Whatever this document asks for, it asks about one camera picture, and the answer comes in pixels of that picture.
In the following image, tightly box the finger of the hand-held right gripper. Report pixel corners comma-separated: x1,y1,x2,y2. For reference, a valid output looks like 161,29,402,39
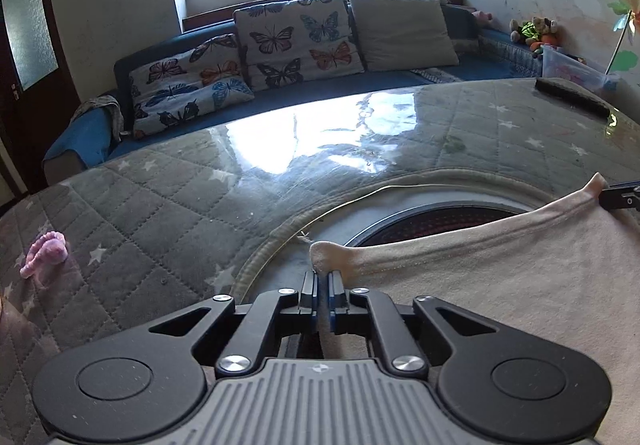
599,180,640,213

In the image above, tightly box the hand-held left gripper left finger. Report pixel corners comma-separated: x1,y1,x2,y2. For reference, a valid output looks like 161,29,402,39
148,271,319,378

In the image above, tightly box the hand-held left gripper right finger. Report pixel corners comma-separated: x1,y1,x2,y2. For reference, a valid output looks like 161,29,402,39
327,271,502,378

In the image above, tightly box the cream cloth garment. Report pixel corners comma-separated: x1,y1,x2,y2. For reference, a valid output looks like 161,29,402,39
309,172,640,445

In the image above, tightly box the black remote control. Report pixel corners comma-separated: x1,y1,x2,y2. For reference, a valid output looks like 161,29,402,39
534,77,612,117

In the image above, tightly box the round dark table hotplate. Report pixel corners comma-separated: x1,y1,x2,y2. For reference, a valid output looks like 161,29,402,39
344,201,530,248

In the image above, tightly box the clear plastic storage bin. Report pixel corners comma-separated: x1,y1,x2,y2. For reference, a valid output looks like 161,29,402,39
541,45,621,93

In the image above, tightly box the colourful pinwheel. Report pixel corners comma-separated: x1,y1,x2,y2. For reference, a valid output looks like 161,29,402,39
604,0,640,76

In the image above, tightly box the brown bear plush toy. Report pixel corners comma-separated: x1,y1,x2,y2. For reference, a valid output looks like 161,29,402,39
509,16,560,57

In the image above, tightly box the blue sofa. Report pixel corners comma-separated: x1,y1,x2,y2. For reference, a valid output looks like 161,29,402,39
42,4,546,186

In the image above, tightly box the patterned seat cloth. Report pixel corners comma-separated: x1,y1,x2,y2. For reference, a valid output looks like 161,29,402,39
409,67,463,85

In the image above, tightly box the small butterfly print cushion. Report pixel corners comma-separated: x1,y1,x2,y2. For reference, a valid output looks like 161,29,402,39
128,32,256,140

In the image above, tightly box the large butterfly print cushion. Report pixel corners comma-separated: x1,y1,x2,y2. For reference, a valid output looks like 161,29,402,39
232,0,366,92

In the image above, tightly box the pink seahorse toy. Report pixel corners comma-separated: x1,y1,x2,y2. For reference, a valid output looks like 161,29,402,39
19,231,69,280

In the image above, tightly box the plain beige cushion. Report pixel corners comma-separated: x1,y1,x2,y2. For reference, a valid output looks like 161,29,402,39
348,0,460,72

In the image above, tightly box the grey crumpled cloth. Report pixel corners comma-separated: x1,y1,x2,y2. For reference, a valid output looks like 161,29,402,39
70,95,126,142

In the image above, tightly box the dark wooden glass door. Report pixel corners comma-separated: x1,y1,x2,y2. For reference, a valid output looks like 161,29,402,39
0,0,81,206

